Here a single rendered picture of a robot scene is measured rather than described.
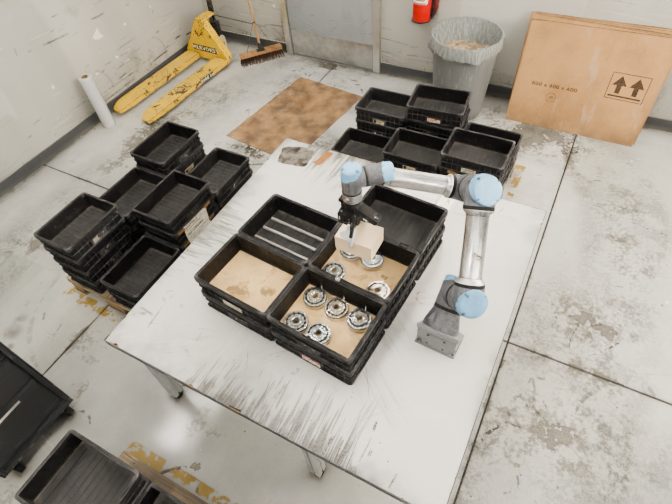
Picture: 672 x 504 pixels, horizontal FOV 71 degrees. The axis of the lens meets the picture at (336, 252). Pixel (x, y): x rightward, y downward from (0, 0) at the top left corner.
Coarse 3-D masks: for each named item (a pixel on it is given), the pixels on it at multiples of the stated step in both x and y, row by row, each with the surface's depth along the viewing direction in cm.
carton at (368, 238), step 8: (344, 224) 193; (360, 224) 192; (368, 224) 192; (360, 232) 189; (368, 232) 189; (376, 232) 189; (336, 240) 191; (344, 240) 188; (360, 240) 187; (368, 240) 187; (376, 240) 187; (336, 248) 195; (344, 248) 192; (352, 248) 189; (360, 248) 187; (368, 248) 184; (376, 248) 191; (360, 256) 191; (368, 256) 188
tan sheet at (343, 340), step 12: (300, 300) 206; (288, 312) 202; (312, 312) 201; (324, 312) 201; (336, 324) 197; (336, 336) 193; (348, 336) 193; (360, 336) 192; (336, 348) 190; (348, 348) 189
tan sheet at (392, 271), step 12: (336, 252) 221; (324, 264) 217; (348, 264) 216; (360, 264) 216; (384, 264) 215; (396, 264) 215; (348, 276) 212; (360, 276) 212; (372, 276) 211; (384, 276) 211; (396, 276) 210
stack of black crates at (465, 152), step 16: (448, 144) 305; (464, 144) 318; (480, 144) 312; (496, 144) 307; (512, 144) 298; (448, 160) 300; (464, 160) 292; (480, 160) 306; (496, 160) 305; (496, 176) 291
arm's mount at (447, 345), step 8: (424, 328) 193; (424, 336) 197; (432, 336) 193; (440, 336) 190; (448, 336) 187; (456, 336) 193; (424, 344) 201; (432, 344) 198; (440, 344) 194; (448, 344) 192; (456, 344) 188; (440, 352) 199; (448, 352) 197; (456, 352) 198
